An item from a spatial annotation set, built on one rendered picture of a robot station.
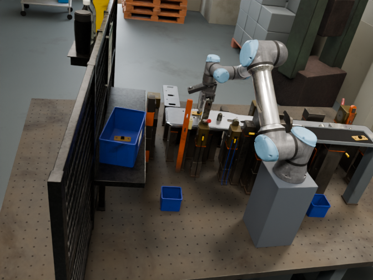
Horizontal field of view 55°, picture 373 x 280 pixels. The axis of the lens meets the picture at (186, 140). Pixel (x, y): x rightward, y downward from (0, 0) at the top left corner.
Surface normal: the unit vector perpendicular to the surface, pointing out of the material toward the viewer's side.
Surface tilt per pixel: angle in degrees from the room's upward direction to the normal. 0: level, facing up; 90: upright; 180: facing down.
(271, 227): 90
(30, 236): 0
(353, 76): 90
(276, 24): 90
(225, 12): 90
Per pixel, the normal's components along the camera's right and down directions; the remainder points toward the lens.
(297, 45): -0.86, 0.15
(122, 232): 0.15, -0.82
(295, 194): 0.21, 0.57
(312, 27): 0.48, 0.54
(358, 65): -0.97, 0.00
